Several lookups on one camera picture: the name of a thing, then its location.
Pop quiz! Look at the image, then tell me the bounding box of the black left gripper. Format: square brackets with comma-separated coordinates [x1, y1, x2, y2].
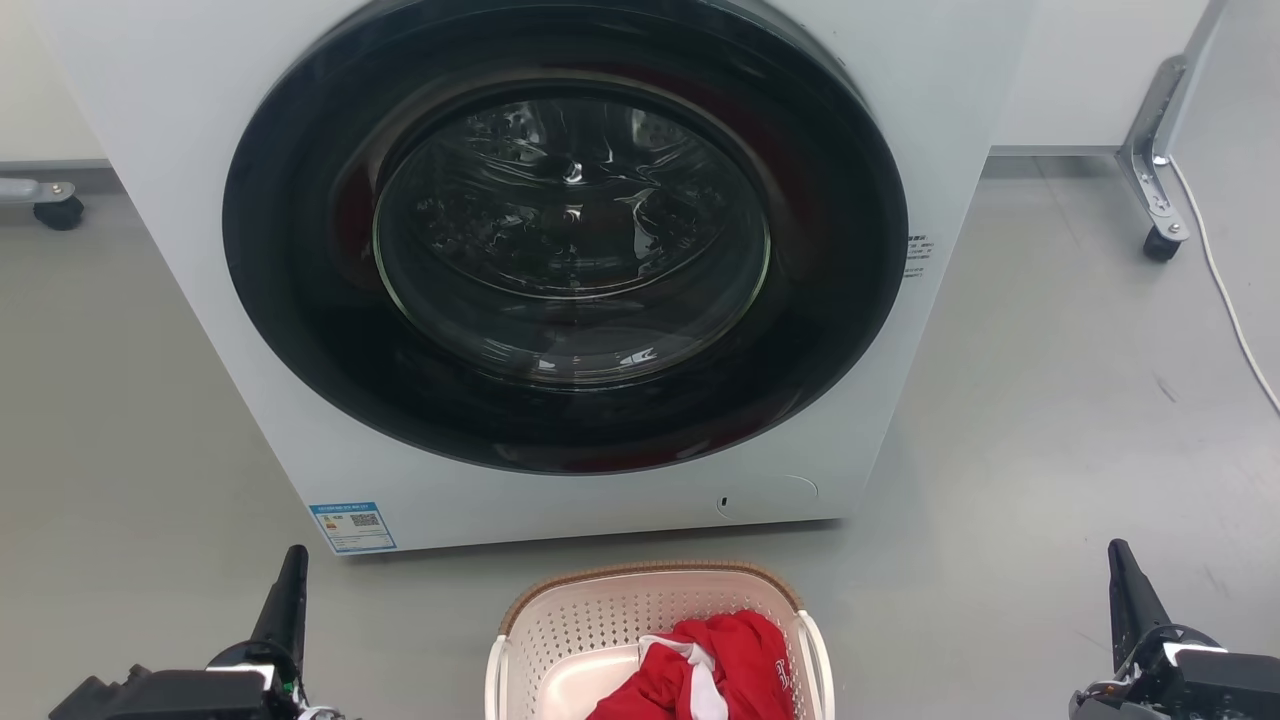
[48, 545, 341, 720]

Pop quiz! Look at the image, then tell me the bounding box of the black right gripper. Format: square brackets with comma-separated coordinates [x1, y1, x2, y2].
[1070, 540, 1280, 720]

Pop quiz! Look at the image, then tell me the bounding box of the white perforated laundry basket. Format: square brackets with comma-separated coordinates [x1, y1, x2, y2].
[484, 562, 836, 720]

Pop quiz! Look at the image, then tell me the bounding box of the blue energy label sticker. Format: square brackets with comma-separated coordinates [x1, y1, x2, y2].
[308, 502, 398, 554]

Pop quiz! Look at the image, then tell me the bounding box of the round black washing machine door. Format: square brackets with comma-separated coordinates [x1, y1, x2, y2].
[222, 0, 909, 476]

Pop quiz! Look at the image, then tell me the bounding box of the red and white garment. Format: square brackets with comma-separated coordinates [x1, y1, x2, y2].
[588, 610, 796, 720]

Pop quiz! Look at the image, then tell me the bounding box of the grey leg with black caster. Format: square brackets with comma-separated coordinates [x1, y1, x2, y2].
[0, 178, 86, 232]

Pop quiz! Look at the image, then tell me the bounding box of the white front-load washing machine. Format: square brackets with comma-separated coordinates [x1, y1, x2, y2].
[35, 0, 1036, 556]

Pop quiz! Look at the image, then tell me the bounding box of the white partition panel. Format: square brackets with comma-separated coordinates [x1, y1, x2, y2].
[990, 0, 1211, 153]

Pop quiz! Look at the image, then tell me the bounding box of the white floor cable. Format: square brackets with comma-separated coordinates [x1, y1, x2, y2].
[1165, 155, 1280, 416]

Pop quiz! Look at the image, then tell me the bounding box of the silver bracket leg with caster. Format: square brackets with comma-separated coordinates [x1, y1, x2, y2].
[1115, 0, 1231, 264]

